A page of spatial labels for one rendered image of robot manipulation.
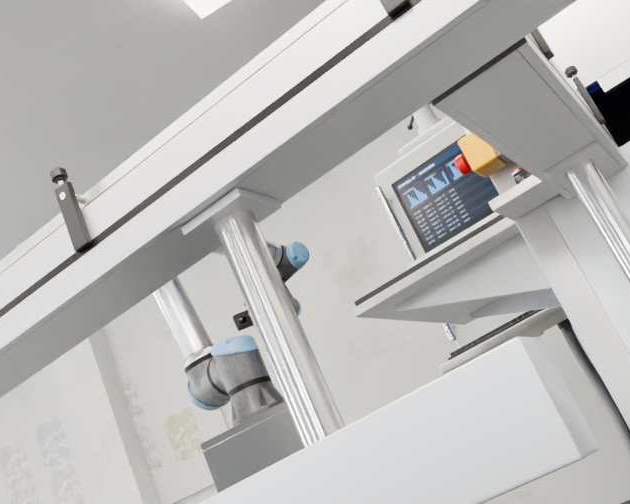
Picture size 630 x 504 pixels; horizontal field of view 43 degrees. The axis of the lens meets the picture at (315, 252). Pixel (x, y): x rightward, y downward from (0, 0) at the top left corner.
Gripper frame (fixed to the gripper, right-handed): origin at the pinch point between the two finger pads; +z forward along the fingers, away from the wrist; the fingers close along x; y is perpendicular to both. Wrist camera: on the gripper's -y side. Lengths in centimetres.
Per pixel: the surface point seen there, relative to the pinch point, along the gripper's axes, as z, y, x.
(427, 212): -70, 52, -13
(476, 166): 51, 68, 7
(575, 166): 69, 81, 18
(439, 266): 38, 52, 19
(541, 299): -16, 69, 32
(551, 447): 128, 58, 48
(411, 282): 37, 46, 19
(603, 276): 48, 78, 36
